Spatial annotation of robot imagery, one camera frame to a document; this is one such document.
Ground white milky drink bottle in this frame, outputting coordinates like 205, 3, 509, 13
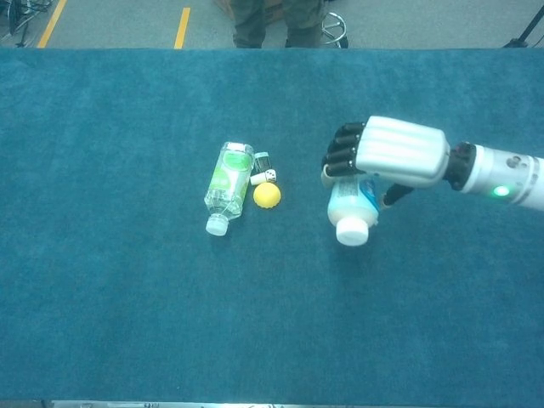
326, 175, 382, 247

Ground yellow dome ball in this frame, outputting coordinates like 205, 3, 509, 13
252, 182, 282, 210

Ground metal frame cart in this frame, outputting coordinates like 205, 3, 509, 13
0, 0, 55, 48

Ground clear bottle green label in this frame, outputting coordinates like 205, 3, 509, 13
204, 141, 255, 236

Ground person legs olive trousers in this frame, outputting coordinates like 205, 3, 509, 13
231, 0, 325, 49

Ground chrome stool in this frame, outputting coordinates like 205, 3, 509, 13
320, 11, 351, 49

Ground teal carpet table cover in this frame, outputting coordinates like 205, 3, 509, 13
0, 47, 544, 403

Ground small teal-capped vial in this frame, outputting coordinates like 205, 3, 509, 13
252, 151, 272, 175

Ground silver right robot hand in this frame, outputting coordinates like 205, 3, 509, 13
320, 116, 451, 208

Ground long yellow floor tape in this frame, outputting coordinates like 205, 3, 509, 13
37, 0, 69, 49

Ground black tripod stand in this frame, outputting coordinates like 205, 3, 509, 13
502, 0, 544, 49

